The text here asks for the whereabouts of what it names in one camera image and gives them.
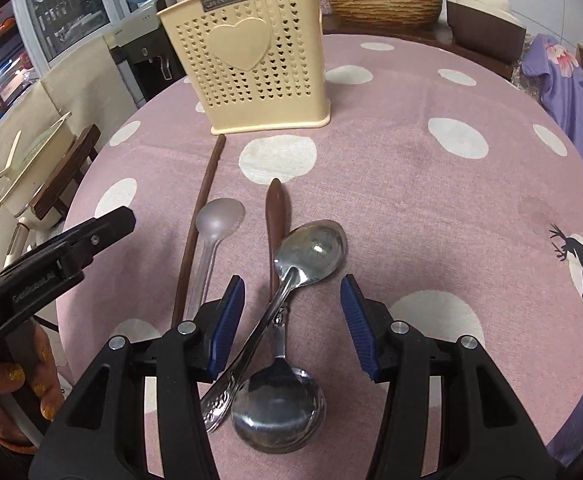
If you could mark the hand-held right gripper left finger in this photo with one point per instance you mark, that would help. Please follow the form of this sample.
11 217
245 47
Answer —
226 332

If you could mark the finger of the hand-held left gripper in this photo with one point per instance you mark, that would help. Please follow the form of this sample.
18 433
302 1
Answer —
106 227

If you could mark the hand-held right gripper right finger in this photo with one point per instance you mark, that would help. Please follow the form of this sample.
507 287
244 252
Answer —
359 332

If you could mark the cream plastic utensil holder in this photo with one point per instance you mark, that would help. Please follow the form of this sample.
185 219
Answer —
244 60

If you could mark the person's left hand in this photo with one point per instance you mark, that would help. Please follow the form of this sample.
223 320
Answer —
36 375

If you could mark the dark wooden stool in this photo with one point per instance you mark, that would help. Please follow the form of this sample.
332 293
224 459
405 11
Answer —
66 170

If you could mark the cream cooking pot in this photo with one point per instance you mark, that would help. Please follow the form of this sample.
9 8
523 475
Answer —
31 165

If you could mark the grey plastic spoon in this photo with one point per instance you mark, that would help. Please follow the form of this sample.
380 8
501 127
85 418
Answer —
220 217

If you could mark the white plastic ladle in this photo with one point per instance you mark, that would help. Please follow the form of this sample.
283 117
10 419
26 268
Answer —
7 157

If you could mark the beige cloth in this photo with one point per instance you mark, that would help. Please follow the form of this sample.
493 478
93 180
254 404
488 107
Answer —
81 90

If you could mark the water dispenser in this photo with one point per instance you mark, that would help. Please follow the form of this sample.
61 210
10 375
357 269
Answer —
141 55

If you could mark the window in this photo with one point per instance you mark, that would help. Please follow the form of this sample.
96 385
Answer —
46 20

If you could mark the purple floral cloth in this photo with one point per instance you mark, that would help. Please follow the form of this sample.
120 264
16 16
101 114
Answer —
571 90

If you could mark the wicker basin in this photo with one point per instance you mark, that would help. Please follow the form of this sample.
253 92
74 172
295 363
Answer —
384 7

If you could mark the brown and cream container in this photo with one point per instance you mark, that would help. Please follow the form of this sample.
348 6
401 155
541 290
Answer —
486 27

